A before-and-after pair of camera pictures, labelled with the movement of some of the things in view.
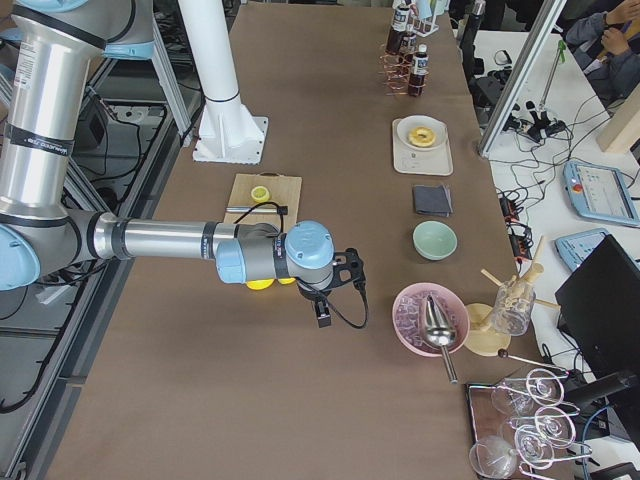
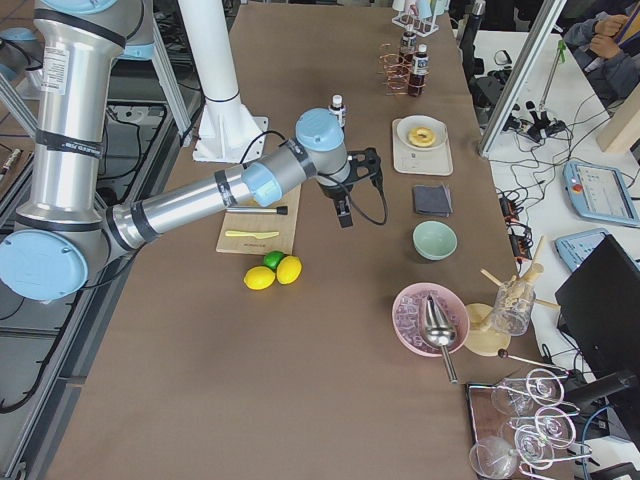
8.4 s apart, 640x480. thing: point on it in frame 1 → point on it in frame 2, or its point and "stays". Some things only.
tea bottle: x=400 y=24 → x=407 y=46
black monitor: x=599 y=311 stays
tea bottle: x=417 y=79 → x=338 y=108
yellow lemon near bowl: x=260 y=284 stays
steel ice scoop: x=440 y=332 stays
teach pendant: x=599 y=192 stays
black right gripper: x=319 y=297 → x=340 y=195
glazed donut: x=421 y=136 stays
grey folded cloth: x=433 y=200 stays
